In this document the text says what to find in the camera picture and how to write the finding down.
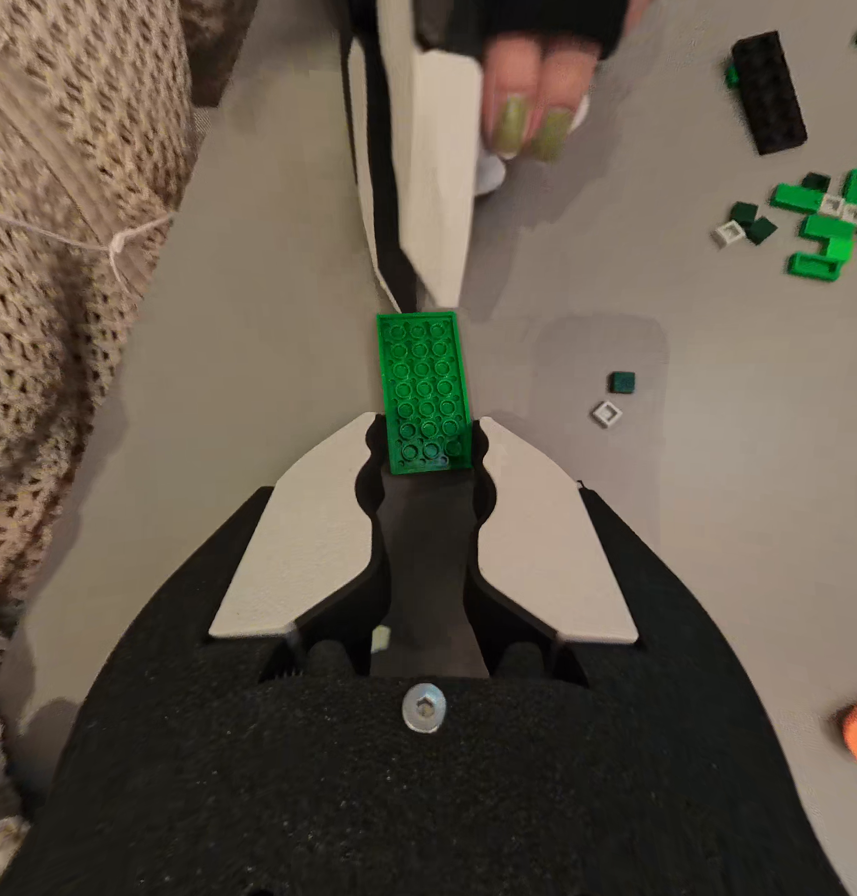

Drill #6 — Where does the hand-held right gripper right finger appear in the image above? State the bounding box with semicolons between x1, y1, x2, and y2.
465;416;641;674

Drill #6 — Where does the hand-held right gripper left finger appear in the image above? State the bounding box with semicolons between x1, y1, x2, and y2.
208;413;391;676

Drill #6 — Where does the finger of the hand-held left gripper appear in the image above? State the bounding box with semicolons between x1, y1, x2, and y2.
346;35;421;314
399;49;487;310

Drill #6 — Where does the green lego base plate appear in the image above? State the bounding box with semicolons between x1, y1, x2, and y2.
375;309;476;477

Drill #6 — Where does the black lego plate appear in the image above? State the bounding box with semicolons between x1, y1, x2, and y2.
730;29;809;157

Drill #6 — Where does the pile of loose lego pieces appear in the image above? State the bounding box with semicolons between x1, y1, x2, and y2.
711;17;857;283

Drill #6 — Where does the person's left hand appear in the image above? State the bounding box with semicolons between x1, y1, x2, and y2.
482;0;656;163

